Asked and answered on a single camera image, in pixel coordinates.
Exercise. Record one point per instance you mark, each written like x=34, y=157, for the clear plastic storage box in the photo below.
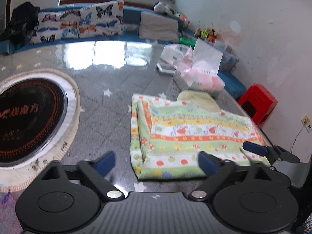
x=229, y=58

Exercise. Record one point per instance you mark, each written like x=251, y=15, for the red plastic stool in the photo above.
x=260, y=97

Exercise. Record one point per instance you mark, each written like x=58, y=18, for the green and black plush toy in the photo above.
x=206, y=33

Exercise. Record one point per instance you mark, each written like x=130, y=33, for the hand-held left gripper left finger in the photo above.
x=106, y=162

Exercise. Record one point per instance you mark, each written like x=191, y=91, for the black backpack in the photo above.
x=22, y=17

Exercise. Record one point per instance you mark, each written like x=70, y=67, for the small white flat box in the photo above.
x=167, y=68

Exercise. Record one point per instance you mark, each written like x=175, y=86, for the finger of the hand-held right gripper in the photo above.
x=254, y=147

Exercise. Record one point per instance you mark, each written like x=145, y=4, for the butterfly print cushion cover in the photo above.
x=73, y=24

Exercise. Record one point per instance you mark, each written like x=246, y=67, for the grey star tablecloth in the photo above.
x=109, y=117

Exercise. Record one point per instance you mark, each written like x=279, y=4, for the pink and green plush toy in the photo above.
x=182, y=19

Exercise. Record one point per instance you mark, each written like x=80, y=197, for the white wall socket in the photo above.
x=306, y=123

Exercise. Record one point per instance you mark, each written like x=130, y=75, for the blue sofa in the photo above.
x=131, y=11

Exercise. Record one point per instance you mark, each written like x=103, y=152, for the panda plush toy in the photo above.
x=159, y=6

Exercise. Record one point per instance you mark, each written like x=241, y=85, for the translucent white plastic container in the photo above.
x=173, y=53

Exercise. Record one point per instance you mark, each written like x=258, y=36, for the soft tissue pack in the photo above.
x=207, y=82

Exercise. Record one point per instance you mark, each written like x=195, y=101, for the round black induction cooktop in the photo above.
x=29, y=126

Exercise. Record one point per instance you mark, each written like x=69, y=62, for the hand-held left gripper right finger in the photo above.
x=207, y=163

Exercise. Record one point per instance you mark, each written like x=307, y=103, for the grey cushion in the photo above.
x=158, y=26

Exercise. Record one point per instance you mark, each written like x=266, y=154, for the patterned pastel child's garment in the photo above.
x=182, y=136

